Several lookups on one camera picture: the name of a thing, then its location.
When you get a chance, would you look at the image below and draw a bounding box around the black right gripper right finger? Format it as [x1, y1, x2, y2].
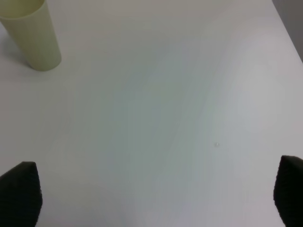
[273, 156, 303, 227]

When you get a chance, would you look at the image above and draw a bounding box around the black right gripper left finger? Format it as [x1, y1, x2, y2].
[0, 161, 43, 227]

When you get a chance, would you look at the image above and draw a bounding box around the pale green plastic cup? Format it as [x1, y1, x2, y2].
[0, 0, 62, 71]

